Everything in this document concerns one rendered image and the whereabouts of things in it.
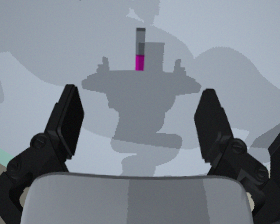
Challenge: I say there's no magenta rod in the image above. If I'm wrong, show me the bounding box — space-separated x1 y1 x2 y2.
135 55 144 71

